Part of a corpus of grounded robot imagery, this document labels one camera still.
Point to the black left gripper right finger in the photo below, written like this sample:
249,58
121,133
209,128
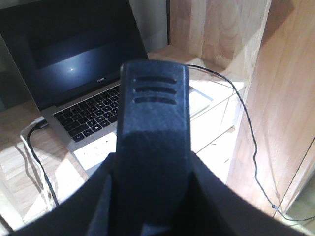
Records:
213,209

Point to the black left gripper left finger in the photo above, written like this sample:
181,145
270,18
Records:
85,213

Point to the white label left on laptop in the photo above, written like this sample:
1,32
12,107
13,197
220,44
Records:
95,152

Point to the grey laptop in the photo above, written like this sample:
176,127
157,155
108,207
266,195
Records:
69,54

